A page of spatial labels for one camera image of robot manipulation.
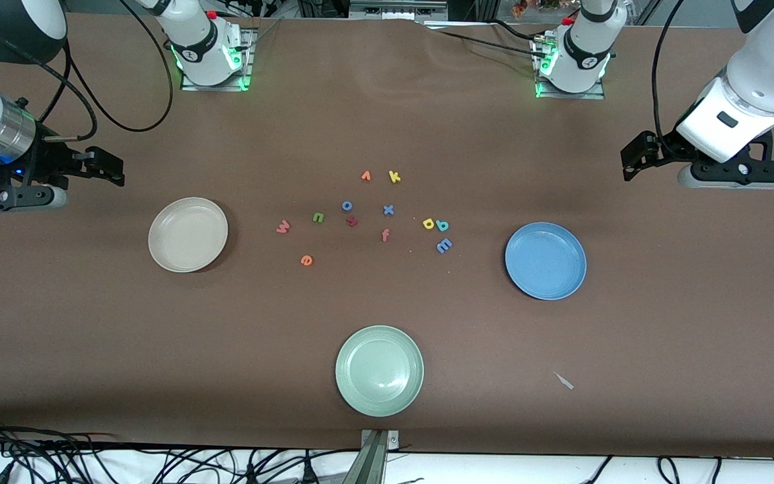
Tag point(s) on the grey metal mounting post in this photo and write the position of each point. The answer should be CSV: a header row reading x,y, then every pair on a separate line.
x,y
377,440

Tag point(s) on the small white paper scrap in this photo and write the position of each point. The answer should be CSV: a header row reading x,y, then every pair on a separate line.
x,y
564,380

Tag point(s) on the beige round plate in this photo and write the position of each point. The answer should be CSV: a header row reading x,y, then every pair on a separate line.
x,y
188,234

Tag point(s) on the red foam letter w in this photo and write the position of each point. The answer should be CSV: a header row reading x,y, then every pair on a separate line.
x,y
283,226

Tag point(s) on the blue round plate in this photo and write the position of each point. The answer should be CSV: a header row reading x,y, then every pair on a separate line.
x,y
545,261

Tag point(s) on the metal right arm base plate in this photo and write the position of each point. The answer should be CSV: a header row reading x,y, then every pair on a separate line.
x,y
212,88

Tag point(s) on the yellow foam letter k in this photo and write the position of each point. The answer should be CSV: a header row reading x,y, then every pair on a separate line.
x,y
394,177

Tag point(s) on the blue foam letter m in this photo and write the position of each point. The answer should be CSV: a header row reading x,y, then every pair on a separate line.
x,y
444,245

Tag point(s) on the pale green round plate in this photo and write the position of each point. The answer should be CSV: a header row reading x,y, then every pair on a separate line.
x,y
379,371

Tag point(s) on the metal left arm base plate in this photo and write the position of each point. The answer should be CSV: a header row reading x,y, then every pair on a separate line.
x,y
568,96

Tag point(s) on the teal foam letter b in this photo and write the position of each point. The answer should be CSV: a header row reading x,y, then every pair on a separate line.
x,y
442,226

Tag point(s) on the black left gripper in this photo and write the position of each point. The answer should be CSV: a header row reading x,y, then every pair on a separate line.
x,y
666,146

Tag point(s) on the brown table cover sheet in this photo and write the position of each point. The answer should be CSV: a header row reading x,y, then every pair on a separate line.
x,y
259,336

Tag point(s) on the small orange object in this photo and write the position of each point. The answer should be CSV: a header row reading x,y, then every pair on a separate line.
x,y
520,7

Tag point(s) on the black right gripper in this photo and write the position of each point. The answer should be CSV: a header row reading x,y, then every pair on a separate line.
x,y
46,160

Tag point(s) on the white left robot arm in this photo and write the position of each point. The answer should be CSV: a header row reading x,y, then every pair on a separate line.
x,y
770,67

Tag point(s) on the aluminium frame beam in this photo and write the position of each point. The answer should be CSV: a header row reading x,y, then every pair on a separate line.
x,y
397,10

